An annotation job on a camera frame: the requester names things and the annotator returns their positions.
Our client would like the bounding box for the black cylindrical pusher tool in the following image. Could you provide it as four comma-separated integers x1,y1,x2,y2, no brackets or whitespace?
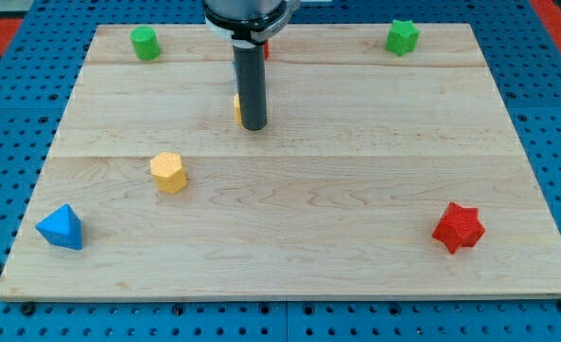
233,46,267,131

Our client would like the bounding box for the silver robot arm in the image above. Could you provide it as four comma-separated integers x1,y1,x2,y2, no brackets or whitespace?
202,0,301,131

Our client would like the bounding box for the yellow heart block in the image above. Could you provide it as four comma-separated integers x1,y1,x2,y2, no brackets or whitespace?
233,93,242,125

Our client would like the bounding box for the yellow hexagon block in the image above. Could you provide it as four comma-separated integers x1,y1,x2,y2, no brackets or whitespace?
150,152,188,194

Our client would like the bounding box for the blue triangle block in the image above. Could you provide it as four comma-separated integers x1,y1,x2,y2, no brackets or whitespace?
35,204,83,250

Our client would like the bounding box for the green cylinder block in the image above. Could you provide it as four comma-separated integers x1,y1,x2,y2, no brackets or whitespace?
130,26,160,61

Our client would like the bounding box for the green star block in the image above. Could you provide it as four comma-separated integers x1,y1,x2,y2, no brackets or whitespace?
385,20,420,56

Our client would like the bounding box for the wooden board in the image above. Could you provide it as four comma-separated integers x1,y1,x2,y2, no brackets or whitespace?
0,24,561,303

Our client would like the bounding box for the red star block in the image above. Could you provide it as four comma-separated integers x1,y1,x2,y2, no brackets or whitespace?
432,201,486,254

